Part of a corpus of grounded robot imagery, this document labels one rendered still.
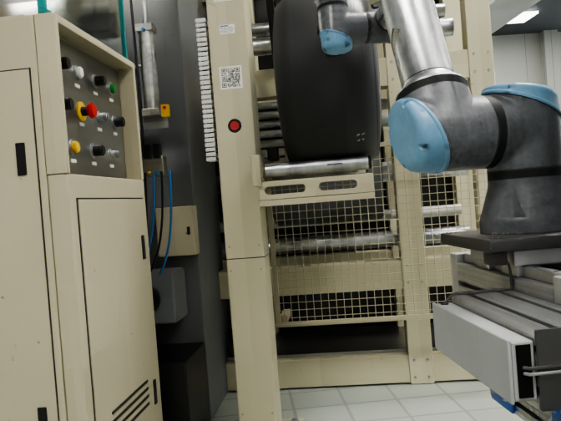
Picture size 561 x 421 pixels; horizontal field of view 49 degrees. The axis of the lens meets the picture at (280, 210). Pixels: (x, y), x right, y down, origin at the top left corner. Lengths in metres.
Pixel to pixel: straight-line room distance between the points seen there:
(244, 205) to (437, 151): 1.20
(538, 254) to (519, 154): 0.16
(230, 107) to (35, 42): 0.75
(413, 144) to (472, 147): 0.09
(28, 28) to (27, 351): 0.74
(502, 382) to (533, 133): 0.42
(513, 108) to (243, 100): 1.23
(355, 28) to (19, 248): 0.94
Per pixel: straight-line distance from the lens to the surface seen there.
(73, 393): 1.57
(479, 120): 0.98
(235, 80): 2.11
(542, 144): 1.03
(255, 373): 2.14
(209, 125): 2.11
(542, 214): 1.01
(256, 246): 2.07
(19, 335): 1.59
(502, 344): 0.73
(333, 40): 1.53
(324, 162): 1.97
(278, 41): 1.94
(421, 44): 1.04
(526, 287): 0.95
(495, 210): 1.03
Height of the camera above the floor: 0.79
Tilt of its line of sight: 1 degrees down
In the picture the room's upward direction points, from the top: 4 degrees counter-clockwise
